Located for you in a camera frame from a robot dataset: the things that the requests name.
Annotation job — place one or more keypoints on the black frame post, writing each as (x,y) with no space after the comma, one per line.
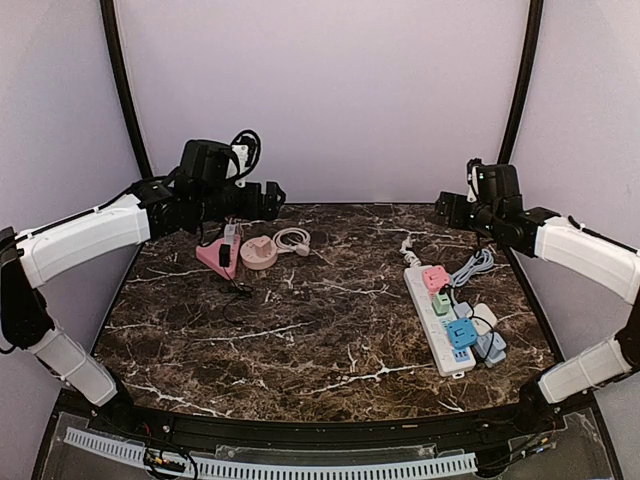
(123,89)
(525,70)

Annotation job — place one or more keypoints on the white cube charger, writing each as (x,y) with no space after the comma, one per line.
(483,319)

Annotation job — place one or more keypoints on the white slotted cable duct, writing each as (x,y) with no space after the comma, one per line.
(197,467)

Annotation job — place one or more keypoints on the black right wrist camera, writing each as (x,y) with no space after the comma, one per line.
(496,185)

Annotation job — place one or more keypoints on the pink triangular power socket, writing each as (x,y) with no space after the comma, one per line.
(209,257)

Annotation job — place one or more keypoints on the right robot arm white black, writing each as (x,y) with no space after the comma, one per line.
(544,234)

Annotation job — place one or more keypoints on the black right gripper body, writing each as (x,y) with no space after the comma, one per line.
(458,218)

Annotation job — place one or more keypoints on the green plug adapter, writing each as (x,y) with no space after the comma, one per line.
(442,304)

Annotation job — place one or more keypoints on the pink round power socket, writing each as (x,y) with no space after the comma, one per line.
(259,253)

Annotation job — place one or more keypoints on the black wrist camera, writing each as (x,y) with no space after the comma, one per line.
(496,185)
(213,164)

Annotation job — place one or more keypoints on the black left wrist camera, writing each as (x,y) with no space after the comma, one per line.
(213,164)

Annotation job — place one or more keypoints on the black plug adapter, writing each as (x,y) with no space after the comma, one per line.
(224,255)

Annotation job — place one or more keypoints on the white multicolour power strip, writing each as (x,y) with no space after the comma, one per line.
(449,361)

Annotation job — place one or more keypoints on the black right frame post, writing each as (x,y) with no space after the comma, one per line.
(525,70)

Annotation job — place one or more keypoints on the grey-blue power strip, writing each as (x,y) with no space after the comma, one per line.
(480,262)

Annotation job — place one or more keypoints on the pink plug adapter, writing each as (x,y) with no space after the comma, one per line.
(435,278)

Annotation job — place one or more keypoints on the black front table rail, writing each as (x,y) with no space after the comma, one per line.
(492,430)

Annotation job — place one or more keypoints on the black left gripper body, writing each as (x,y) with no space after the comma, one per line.
(215,204)

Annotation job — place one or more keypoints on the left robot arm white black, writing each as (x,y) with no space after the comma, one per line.
(147,210)

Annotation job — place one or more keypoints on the blue plug adapter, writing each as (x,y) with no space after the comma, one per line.
(462,333)

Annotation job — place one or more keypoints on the grey-blue charger block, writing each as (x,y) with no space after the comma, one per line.
(492,349)

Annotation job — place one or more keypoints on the black left frame post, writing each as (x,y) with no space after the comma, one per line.
(123,89)

